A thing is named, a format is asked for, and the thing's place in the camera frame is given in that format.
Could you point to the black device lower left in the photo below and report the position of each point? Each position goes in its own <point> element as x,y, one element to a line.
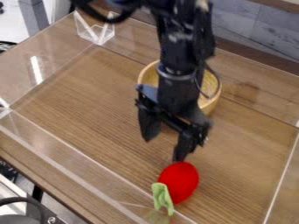
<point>20,210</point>

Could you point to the red plush fruit green leaf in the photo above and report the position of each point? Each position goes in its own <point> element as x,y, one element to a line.
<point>175,185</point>

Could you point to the grey post upper left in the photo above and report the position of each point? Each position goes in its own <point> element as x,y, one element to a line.
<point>33,15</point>

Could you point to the clear acrylic tray enclosure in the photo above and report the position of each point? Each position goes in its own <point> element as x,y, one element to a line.
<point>69,132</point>

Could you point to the wooden bowl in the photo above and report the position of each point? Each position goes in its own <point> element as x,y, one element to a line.
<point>211,86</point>

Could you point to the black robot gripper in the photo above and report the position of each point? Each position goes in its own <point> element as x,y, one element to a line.
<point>188,122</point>

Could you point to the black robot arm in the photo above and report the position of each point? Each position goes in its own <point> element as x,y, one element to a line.
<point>187,44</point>

